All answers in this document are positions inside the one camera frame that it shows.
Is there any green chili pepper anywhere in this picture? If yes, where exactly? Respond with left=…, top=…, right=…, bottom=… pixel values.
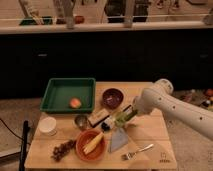
left=122, top=110, right=137, bottom=122

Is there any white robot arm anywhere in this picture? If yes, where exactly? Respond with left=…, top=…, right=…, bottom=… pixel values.
left=133, top=79, right=213, bottom=141

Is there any green paper cup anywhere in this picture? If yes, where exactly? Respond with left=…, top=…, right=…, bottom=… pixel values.
left=115, top=112, right=127, bottom=127

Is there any small metal cup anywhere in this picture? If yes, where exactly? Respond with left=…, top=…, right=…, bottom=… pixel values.
left=74, top=115, right=88, bottom=130

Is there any dark red bowl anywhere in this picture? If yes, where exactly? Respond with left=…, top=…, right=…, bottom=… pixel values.
left=102, top=88, right=124, bottom=109

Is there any wooden block eraser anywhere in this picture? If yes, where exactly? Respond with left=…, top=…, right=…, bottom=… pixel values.
left=88, top=109, right=109, bottom=127

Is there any red yellow apple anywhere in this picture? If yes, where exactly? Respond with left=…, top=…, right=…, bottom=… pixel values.
left=69, top=97, right=82, bottom=109

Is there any black white brush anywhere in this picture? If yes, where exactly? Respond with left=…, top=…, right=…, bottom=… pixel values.
left=101, top=105, right=132, bottom=131

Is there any green plastic tray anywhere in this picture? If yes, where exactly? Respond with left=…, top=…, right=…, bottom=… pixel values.
left=40, top=78, right=96, bottom=113

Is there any grey blue cloth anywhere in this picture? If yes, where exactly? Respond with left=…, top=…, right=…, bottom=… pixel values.
left=109, top=128, right=128, bottom=153

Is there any orange plate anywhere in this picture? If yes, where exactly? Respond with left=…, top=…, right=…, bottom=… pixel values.
left=76, top=129, right=106, bottom=162

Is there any yellow corn cob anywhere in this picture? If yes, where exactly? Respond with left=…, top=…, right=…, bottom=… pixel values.
left=83, top=132, right=104, bottom=154

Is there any silver fork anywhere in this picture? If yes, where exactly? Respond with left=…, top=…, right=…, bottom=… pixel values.
left=121, top=144, right=154, bottom=161

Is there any bunch of dark grapes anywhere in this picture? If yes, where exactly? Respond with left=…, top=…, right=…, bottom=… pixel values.
left=52, top=140, right=76, bottom=162

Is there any black stand pole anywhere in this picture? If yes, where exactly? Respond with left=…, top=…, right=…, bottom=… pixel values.
left=19, top=121, right=30, bottom=171

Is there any distant green tray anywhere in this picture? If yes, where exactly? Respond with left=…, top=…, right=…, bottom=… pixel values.
left=19, top=16, right=54, bottom=27

